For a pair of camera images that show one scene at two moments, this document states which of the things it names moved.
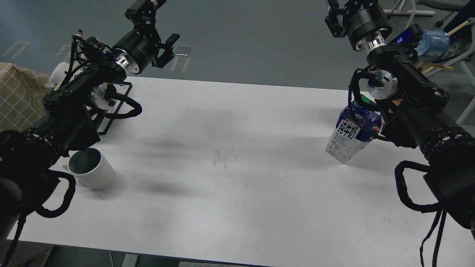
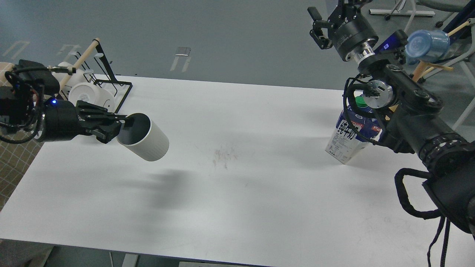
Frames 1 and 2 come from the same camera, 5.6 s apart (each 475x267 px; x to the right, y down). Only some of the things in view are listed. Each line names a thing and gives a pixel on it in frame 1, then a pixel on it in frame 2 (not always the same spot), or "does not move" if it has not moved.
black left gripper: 143,46 to 66,119
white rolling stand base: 409,12 does not move
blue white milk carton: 347,140 does not move
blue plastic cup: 434,46 does not move
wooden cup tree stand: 426,66 does not move
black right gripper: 363,21 to 346,27
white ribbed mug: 91,168 to 143,138
